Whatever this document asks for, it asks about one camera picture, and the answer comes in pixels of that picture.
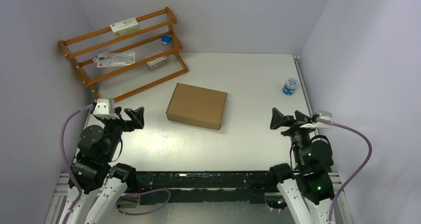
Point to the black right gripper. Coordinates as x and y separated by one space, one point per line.
278 119

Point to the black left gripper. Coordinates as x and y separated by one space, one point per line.
135 115

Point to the brown cardboard box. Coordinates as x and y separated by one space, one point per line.
197 106

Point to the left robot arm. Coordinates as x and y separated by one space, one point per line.
95 185

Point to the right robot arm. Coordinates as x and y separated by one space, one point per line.
307 187

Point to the small white grey box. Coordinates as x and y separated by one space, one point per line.
156 63

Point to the white green product box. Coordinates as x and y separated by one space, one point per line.
125 27

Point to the blue white lidded jar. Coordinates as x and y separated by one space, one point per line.
290 86

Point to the wooden tiered rack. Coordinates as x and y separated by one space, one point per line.
123 82

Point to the clear blister pack card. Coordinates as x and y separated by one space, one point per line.
105 60

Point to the small blue cube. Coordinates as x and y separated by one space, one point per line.
166 39

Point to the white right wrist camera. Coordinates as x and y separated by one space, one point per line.
320 120

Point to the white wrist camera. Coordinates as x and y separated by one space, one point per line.
104 108
320 120

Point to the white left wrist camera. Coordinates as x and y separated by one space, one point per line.
104 108

